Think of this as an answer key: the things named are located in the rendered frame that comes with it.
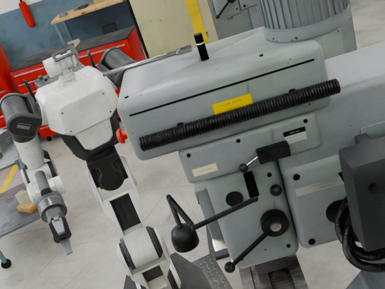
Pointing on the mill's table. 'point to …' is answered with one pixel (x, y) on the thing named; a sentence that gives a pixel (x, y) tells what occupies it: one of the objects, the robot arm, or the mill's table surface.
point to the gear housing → (248, 147)
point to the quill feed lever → (282, 223)
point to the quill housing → (252, 214)
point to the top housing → (217, 87)
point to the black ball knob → (275, 190)
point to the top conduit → (240, 114)
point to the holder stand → (271, 266)
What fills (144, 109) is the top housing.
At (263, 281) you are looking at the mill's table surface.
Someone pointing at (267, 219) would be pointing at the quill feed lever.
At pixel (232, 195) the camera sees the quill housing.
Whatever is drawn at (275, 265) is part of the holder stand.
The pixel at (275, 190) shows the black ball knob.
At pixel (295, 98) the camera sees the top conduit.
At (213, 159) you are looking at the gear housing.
